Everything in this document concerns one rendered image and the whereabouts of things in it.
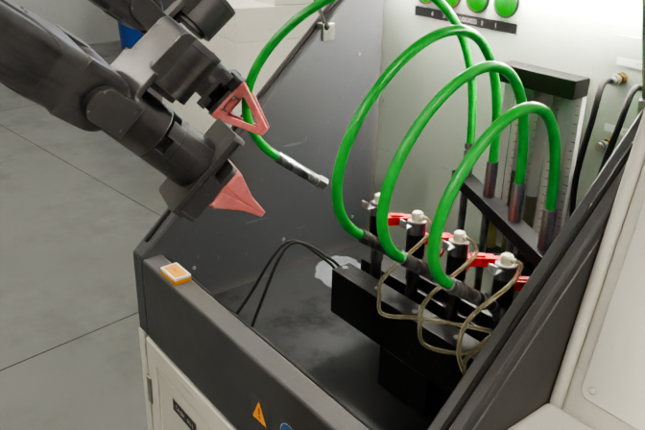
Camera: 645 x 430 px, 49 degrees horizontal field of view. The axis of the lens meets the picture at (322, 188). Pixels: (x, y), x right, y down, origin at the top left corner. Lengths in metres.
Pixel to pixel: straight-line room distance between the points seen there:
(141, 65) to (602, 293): 0.56
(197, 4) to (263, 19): 2.79
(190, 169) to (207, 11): 0.39
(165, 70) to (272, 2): 3.22
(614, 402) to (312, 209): 0.75
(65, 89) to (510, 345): 0.53
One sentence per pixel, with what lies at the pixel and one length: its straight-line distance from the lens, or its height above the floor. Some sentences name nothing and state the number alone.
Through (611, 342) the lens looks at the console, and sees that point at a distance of 0.87.
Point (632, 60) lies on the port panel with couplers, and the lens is 1.10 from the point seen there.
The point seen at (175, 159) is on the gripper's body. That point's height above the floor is 1.29.
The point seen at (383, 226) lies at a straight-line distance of 0.85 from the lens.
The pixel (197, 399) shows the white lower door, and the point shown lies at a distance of 1.22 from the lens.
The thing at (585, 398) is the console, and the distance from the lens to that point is 0.91.
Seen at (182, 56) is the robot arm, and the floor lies 1.39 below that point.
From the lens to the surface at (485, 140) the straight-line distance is 0.80.
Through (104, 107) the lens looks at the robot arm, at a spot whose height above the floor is 1.36.
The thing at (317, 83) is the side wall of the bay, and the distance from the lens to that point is 1.34.
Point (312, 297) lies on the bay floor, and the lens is 1.35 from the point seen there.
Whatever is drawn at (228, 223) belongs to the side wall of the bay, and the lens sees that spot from 1.31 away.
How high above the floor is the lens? 1.54
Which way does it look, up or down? 23 degrees down
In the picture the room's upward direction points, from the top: 1 degrees clockwise
